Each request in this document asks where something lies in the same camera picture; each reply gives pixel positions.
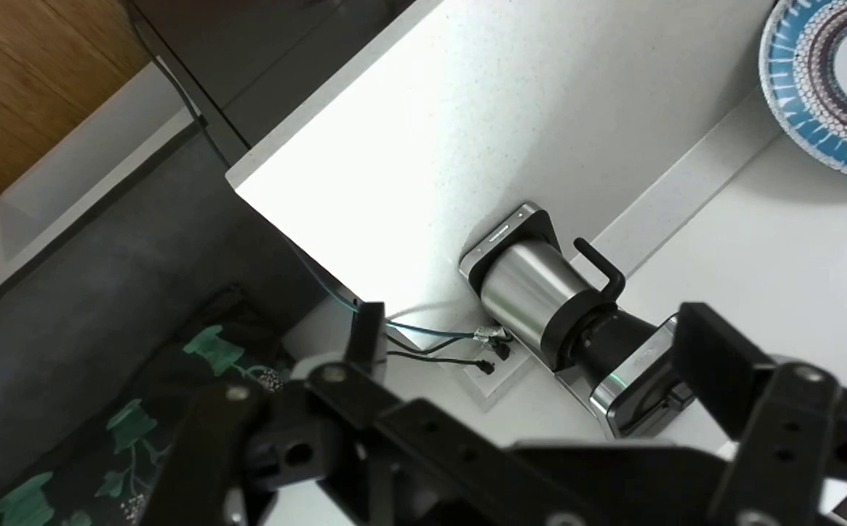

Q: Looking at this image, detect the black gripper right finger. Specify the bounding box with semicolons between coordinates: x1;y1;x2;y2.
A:
671;301;847;526

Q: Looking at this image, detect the black power cable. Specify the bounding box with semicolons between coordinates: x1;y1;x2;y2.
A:
383;349;498;380

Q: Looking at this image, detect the dark lower cabinet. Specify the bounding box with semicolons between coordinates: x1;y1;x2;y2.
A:
122;0;418;153

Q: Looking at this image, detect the white wall outlet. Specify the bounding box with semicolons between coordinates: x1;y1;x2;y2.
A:
458;330;535;403

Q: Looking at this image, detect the grey power cable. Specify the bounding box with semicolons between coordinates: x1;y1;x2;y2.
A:
383;308;510;352

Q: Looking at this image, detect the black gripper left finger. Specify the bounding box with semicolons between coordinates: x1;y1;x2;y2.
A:
139;301;583;526

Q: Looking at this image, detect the dark floral patterned cushion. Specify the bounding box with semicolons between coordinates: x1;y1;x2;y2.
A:
0;280;294;526

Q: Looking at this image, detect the steel black coffee maker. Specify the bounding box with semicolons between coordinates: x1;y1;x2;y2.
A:
456;199;699;441

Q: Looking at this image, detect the blue white decorative plate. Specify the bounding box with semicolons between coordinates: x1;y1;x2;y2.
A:
757;0;847;188

